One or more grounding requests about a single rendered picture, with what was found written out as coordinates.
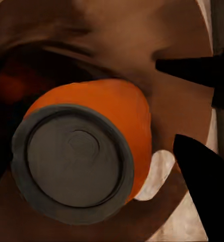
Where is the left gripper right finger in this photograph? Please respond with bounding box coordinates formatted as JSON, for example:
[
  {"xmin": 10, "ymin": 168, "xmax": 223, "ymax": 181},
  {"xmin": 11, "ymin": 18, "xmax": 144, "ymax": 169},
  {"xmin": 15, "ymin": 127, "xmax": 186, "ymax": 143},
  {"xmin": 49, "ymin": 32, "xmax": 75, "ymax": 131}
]
[{"xmin": 174, "ymin": 134, "xmax": 224, "ymax": 242}]

